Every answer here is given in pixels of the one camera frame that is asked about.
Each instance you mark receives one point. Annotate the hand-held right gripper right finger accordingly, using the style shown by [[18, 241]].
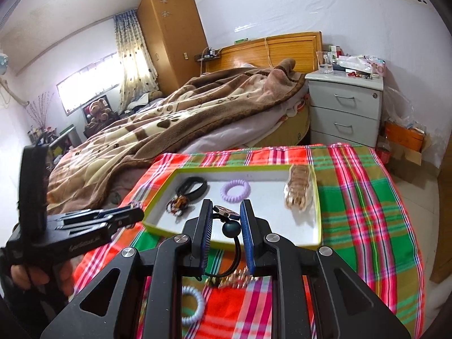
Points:
[[247, 240]]

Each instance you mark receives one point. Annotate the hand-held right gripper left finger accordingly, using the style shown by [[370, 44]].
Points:
[[204, 240]]

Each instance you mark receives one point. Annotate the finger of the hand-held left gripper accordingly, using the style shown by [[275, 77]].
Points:
[[111, 213], [127, 217]]

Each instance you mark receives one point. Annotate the small flower charm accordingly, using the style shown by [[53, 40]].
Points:
[[136, 204]]

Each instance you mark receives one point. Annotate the lime green shallow box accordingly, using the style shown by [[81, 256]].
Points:
[[268, 190]]

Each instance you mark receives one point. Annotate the rose gold hair claw clip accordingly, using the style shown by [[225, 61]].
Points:
[[300, 190]]

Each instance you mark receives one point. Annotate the person's left hand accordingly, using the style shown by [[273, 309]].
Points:
[[67, 282]]

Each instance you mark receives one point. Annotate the cluttered side shelf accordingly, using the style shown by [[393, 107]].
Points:
[[63, 141]]

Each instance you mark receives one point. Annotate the dried branch decoration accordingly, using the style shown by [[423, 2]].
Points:
[[40, 109]]

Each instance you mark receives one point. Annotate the brown patterned blanket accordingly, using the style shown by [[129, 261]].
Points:
[[176, 120]]

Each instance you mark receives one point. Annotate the light pink bed sheet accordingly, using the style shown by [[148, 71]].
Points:
[[229, 129]]

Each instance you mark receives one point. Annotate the window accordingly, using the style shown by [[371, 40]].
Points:
[[88, 84]]

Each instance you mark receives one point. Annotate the colourful plaid cloth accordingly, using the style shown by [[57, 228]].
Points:
[[370, 201]]

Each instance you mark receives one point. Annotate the dotted curtain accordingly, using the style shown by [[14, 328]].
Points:
[[136, 60]]

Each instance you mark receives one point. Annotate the grey nightstand with drawers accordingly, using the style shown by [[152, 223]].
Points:
[[346, 113]]

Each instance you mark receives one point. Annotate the power strip shelf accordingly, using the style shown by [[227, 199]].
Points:
[[208, 54]]

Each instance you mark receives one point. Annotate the wooden wardrobe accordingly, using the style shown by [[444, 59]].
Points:
[[169, 35]]

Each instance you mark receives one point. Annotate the orange round box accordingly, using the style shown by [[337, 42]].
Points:
[[404, 137]]

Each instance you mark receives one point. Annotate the clear drinking glass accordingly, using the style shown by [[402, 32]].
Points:
[[325, 63]]

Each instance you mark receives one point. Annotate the wooden door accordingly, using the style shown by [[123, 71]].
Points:
[[443, 226]]

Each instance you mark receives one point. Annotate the wooden bed headboard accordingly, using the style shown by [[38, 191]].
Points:
[[289, 47]]

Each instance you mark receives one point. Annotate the tissue pack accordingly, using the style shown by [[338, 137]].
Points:
[[360, 65]]

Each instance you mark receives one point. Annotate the wall fan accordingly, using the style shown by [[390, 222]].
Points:
[[3, 63]]

